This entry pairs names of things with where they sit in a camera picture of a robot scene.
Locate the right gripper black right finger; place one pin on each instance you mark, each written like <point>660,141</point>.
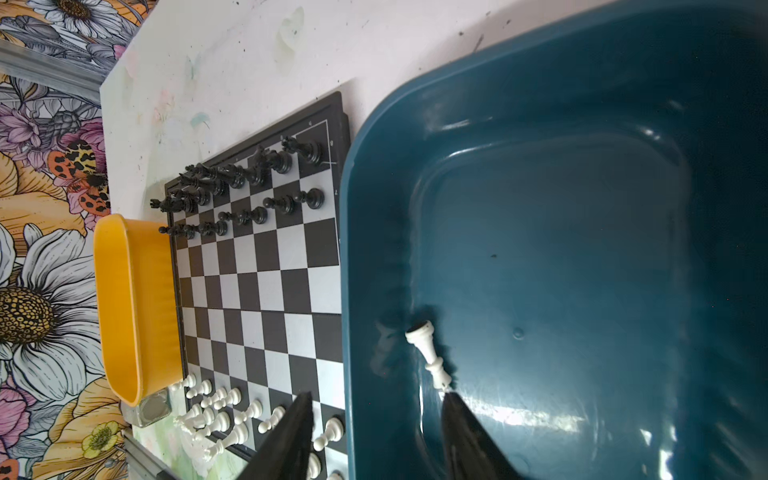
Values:
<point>469,451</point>

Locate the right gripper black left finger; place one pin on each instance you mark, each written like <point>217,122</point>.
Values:
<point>286,450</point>

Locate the white chess piece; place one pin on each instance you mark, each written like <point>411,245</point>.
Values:
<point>421,336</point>

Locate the grey metal small box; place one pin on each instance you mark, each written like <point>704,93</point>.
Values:
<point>149,410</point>

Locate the yellow plastic tray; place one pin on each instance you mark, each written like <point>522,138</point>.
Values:
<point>137,308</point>

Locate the black white chessboard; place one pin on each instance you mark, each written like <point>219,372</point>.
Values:
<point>257,268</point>

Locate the teal plastic tray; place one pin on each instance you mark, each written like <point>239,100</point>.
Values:
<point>581,214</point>

